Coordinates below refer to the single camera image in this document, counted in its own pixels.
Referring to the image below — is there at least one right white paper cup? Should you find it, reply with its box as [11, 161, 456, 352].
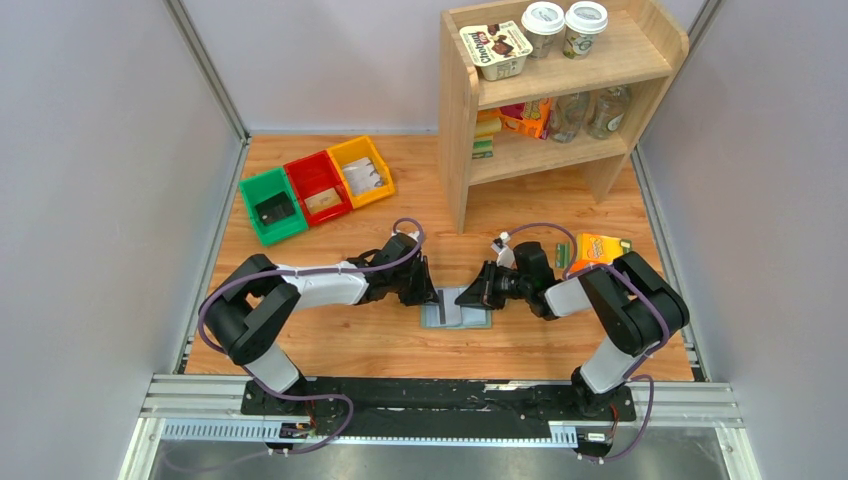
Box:
[563, 1, 609, 60]

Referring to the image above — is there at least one Chobani yogurt tub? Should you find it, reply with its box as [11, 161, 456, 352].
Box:
[459, 21, 534, 81]

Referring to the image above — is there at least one card in red bin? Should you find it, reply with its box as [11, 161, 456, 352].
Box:
[304, 188, 342, 215]

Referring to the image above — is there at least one white paper cup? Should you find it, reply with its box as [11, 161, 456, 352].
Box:
[521, 1, 565, 59]
[563, 1, 609, 60]

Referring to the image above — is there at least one black card in green bin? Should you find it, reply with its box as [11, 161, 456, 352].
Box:
[255, 191, 295, 226]

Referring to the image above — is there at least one green plastic bin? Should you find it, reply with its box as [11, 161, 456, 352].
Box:
[239, 167, 308, 247]

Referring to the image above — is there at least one wooden shelf unit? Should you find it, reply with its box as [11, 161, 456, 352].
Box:
[438, 1, 690, 232]

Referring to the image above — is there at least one card in yellow bin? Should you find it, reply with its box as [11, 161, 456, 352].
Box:
[342, 157, 384, 196]

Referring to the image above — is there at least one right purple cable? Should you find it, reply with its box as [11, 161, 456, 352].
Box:
[500, 222, 672, 463]

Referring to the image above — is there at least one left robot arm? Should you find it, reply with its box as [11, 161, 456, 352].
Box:
[198, 231, 438, 415]

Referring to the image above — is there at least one red plastic bin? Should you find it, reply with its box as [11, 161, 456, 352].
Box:
[283, 150, 353, 228]

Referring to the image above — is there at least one left clear glass jar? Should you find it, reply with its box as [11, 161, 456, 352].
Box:
[547, 92, 590, 144]

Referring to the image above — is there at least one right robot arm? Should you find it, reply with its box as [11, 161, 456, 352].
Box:
[455, 242, 690, 419]

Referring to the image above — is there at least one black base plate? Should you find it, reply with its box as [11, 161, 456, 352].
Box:
[240, 377, 636, 439]

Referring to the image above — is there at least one orange box on shelf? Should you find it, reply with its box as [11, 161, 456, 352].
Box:
[499, 98, 554, 140]

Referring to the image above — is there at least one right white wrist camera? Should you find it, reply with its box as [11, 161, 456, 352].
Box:
[491, 231, 515, 268]

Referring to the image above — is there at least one left white paper cup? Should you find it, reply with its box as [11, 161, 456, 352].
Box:
[521, 1, 565, 59]

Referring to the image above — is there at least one right clear glass jar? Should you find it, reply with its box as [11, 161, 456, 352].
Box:
[586, 85, 631, 140]

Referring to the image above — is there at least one clear glass jar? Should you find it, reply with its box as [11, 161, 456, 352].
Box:
[586, 85, 631, 140]
[547, 92, 590, 144]

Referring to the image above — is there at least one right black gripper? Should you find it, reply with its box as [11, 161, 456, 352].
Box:
[454, 260, 531, 310]

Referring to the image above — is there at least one yellow green sponge stack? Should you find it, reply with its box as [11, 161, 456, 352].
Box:
[472, 108, 502, 159]

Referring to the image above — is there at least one yellow plastic bin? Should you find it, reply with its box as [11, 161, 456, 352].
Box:
[326, 136, 396, 209]

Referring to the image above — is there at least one aluminium frame rail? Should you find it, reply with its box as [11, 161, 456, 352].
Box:
[120, 374, 760, 479]

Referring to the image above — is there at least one green card holder wallet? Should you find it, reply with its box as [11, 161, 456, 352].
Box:
[420, 286, 492, 330]

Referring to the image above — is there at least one orange snack box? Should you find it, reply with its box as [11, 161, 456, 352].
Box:
[555, 233, 633, 273]

